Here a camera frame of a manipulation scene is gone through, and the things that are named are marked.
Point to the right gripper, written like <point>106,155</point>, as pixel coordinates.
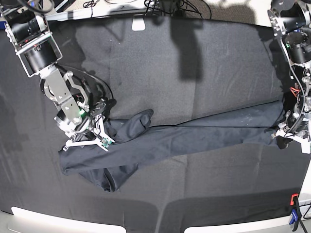
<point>90,128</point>

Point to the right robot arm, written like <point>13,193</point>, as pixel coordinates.
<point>83,103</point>

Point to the black table cover cloth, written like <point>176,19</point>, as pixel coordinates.
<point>182,69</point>

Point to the dark navy t-shirt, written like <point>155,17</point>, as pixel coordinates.
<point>139,144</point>

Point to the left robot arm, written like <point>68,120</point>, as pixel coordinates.
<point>291,24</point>

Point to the blue orange clamp bottom right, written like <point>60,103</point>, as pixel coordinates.
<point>296,219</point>

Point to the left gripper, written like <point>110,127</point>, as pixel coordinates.
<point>296,127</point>

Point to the black box on floor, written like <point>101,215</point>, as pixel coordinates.
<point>62,5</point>

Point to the white mount plate top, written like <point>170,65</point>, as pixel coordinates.
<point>138,24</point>

